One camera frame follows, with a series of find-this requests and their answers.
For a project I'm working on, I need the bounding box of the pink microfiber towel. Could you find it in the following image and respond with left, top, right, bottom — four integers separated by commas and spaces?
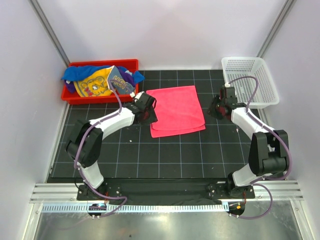
146, 85, 206, 138

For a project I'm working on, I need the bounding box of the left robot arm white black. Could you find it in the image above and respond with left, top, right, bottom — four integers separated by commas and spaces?
65, 91, 158, 200

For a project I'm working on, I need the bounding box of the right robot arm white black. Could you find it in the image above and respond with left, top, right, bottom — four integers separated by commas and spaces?
207, 86, 291, 199

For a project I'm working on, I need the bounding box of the grey lettered towel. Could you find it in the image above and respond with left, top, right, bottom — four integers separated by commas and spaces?
106, 65, 135, 95

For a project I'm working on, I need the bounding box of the white perforated plastic basket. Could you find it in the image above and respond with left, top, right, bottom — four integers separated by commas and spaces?
221, 56, 280, 109

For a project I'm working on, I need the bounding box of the black grid cutting mat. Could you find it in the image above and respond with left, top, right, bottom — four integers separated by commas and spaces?
47, 70, 251, 183

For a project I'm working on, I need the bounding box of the red plastic bin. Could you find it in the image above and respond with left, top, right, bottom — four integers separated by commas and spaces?
61, 58, 139, 105

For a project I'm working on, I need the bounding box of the purple towel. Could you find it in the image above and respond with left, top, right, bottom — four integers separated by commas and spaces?
65, 66, 137, 94

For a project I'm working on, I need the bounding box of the blue towel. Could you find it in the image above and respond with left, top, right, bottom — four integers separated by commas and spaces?
61, 65, 145, 84

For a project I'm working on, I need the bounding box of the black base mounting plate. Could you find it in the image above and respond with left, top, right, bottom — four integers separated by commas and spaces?
76, 178, 256, 201

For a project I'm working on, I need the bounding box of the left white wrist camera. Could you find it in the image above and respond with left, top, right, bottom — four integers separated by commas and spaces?
129, 91, 144, 101

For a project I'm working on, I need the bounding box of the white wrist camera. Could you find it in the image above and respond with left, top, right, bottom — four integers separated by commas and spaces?
224, 82, 232, 88
129, 91, 144, 101

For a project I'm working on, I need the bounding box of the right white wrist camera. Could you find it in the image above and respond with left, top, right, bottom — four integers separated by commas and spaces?
224, 82, 232, 88

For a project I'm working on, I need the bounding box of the right aluminium corner post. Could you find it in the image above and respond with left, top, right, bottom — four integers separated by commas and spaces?
256, 0, 296, 58

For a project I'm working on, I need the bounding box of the aluminium corner post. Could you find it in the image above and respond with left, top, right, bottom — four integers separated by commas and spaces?
256, 0, 296, 58
28, 0, 70, 67

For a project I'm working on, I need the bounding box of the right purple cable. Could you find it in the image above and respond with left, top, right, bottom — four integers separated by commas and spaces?
224, 76, 293, 220

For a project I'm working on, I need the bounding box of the white slotted cable duct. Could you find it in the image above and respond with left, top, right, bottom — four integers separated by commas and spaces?
41, 202, 229, 214

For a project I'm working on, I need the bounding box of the aluminium front rail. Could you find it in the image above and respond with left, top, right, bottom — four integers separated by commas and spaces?
30, 180, 304, 202

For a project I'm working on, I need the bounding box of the left aluminium corner post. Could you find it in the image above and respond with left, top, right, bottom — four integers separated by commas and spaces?
28, 0, 70, 67

